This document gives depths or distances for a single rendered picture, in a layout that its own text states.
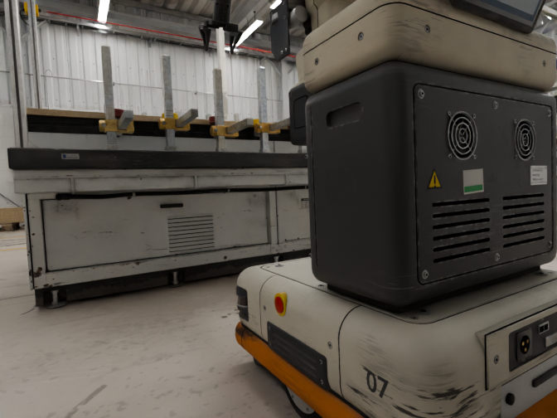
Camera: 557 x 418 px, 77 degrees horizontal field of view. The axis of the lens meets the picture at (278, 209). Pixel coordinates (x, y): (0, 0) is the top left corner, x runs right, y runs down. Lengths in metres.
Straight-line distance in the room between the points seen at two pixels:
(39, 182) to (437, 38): 1.49
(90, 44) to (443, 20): 9.05
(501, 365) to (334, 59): 0.57
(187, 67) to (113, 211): 8.03
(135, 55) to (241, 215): 7.73
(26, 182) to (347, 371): 1.42
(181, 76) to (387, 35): 9.14
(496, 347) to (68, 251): 1.74
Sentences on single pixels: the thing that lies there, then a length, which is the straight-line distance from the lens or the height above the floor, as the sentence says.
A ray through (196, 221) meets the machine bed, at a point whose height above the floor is 0.34.
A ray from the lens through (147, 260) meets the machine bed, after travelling 1.94.
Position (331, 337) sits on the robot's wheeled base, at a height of 0.23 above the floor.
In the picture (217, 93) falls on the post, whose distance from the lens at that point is 1.86.
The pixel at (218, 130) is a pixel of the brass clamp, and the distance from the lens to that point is 1.81.
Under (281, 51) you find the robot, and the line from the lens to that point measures 1.14.
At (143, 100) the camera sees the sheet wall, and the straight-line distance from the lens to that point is 9.28.
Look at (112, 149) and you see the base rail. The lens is 1.67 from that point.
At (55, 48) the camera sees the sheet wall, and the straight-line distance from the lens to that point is 9.42.
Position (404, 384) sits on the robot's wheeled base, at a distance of 0.57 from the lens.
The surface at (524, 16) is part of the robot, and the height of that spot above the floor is 0.80.
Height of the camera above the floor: 0.49
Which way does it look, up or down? 3 degrees down
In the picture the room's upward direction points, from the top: 3 degrees counter-clockwise
